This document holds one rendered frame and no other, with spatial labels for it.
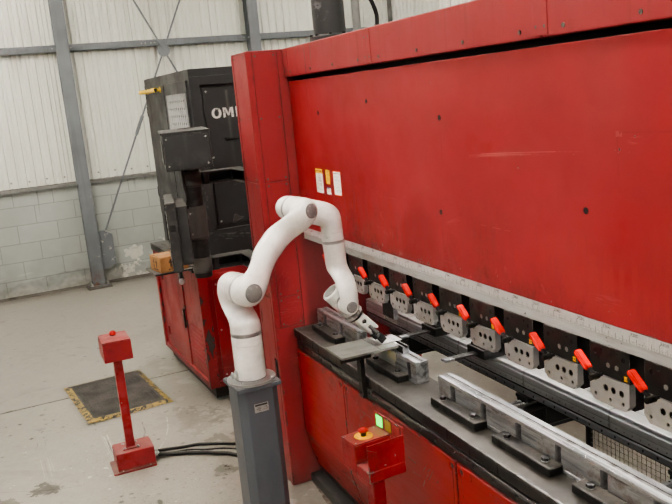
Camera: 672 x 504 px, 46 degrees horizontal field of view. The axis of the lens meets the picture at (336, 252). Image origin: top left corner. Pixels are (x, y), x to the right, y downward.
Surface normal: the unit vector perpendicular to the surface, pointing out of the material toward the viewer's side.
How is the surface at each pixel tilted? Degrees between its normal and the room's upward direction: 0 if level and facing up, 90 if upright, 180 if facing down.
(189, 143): 90
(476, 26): 90
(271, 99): 90
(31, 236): 90
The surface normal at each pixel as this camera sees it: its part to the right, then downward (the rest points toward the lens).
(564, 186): -0.91, 0.16
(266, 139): 0.40, 0.14
